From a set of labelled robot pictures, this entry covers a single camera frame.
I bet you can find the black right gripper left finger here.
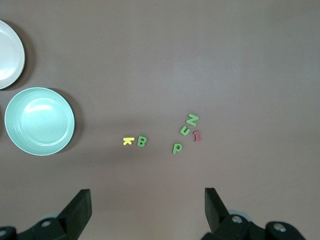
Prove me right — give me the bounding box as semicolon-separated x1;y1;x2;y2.
0;189;93;240

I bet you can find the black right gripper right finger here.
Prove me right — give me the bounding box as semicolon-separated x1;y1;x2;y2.
201;187;310;240

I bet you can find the green foam letter N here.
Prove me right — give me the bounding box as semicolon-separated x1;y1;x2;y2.
185;113;200;127

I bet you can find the green plate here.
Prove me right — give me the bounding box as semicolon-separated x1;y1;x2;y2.
4;87;75;156

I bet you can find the pink plate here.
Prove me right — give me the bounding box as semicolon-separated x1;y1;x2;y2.
0;19;27;90

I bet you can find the brown table mat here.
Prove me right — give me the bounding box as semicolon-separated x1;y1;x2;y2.
0;0;320;240

